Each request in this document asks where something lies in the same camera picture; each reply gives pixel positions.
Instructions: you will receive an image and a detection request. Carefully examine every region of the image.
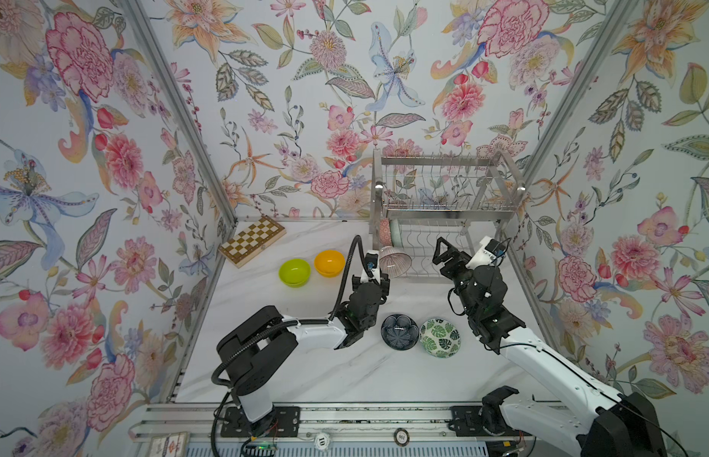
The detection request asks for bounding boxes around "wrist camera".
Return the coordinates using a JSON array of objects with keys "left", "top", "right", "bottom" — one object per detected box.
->
[
  {"left": 362, "top": 251, "right": 379, "bottom": 269},
  {"left": 466, "top": 236, "right": 507, "bottom": 270}
]

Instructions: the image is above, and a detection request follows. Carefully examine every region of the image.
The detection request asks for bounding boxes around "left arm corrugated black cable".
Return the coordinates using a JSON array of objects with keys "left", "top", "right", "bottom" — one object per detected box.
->
[{"left": 210, "top": 235, "right": 370, "bottom": 457}]

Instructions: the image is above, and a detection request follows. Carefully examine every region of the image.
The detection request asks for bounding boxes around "pink striped ceramic bowl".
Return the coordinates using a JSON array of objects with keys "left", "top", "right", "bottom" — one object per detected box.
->
[{"left": 378, "top": 246, "right": 413, "bottom": 278}]

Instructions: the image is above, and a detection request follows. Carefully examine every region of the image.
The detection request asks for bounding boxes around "green leaf pattern bowl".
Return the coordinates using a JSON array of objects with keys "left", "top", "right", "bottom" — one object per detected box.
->
[{"left": 419, "top": 318, "right": 461, "bottom": 359}]

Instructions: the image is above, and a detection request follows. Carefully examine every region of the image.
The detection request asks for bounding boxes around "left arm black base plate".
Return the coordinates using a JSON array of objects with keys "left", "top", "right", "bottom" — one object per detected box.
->
[{"left": 219, "top": 407, "right": 301, "bottom": 439}]

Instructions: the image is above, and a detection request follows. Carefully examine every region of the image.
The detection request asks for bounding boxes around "two-tier steel dish rack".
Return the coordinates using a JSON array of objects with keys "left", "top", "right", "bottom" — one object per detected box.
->
[{"left": 369, "top": 150, "right": 526, "bottom": 281}]

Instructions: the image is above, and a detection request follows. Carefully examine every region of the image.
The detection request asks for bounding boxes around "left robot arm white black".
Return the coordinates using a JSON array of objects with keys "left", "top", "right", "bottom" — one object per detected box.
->
[{"left": 211, "top": 267, "right": 390, "bottom": 426}]

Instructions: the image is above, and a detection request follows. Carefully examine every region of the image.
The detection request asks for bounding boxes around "lime green plastic bowl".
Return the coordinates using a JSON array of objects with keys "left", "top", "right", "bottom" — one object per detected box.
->
[{"left": 278, "top": 258, "right": 311, "bottom": 288}]

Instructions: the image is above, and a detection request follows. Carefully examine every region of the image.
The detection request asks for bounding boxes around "pale green ceramic bowl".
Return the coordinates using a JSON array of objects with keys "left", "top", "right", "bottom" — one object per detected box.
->
[{"left": 390, "top": 219, "right": 403, "bottom": 248}]

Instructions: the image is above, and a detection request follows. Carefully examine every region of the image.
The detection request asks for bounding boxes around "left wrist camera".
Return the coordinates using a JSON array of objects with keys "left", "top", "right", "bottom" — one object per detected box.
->
[{"left": 362, "top": 251, "right": 379, "bottom": 269}]

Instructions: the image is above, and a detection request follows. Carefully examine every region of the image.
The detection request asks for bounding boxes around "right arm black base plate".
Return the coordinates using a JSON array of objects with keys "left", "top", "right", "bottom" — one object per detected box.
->
[{"left": 448, "top": 405, "right": 525, "bottom": 437}]

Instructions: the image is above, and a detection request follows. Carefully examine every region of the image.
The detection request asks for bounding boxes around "orange yellow plastic bowl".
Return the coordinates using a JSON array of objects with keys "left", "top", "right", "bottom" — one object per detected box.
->
[{"left": 314, "top": 249, "right": 346, "bottom": 278}]

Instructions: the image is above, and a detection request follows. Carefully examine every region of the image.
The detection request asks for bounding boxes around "aluminium front rail frame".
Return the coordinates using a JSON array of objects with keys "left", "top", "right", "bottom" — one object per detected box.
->
[{"left": 128, "top": 401, "right": 567, "bottom": 457}]

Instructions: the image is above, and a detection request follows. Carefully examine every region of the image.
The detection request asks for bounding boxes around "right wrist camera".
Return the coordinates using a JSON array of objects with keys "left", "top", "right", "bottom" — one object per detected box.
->
[{"left": 466, "top": 236, "right": 507, "bottom": 270}]

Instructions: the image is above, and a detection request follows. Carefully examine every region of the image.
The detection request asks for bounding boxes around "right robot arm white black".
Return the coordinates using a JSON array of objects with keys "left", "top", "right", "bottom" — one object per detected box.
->
[{"left": 433, "top": 237, "right": 668, "bottom": 456}]

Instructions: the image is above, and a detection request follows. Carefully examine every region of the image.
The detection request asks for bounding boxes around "wooden chess board box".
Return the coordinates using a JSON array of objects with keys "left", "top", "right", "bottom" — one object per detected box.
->
[{"left": 219, "top": 216, "right": 286, "bottom": 268}]

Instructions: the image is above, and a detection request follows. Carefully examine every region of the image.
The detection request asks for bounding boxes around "dark blue floral bowl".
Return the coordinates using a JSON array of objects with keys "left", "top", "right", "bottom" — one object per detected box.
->
[{"left": 380, "top": 314, "right": 419, "bottom": 352}]

